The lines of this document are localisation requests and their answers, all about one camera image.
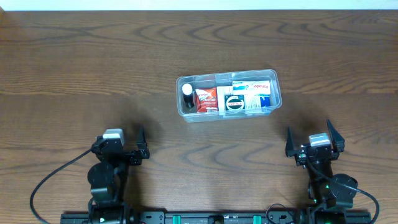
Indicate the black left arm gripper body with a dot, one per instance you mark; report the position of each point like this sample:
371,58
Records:
131,159

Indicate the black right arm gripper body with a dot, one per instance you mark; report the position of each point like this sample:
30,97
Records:
314,152

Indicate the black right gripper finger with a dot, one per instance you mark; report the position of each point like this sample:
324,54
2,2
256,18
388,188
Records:
289,147
337,141

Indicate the grey wrist camera, left arm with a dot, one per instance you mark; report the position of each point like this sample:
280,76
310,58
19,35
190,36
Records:
114,134

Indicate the green Zam-Buk tin box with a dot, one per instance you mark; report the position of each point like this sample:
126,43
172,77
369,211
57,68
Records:
234,102

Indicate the red Panadol ActiFast box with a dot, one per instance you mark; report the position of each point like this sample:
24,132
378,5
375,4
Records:
207,100

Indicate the dark bottle with white cap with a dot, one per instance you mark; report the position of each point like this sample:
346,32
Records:
189,99

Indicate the black mounting rail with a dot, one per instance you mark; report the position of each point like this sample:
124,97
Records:
273,216

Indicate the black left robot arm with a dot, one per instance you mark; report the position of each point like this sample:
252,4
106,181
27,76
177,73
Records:
108,178

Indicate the clear plastic container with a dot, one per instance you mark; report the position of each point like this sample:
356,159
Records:
225,79

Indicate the white blue medicine box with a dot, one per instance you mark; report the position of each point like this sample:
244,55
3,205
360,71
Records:
252,102

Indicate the white blue Panadol box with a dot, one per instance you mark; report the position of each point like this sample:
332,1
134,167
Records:
251,87

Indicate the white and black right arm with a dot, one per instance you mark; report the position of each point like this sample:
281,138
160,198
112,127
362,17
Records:
332,193

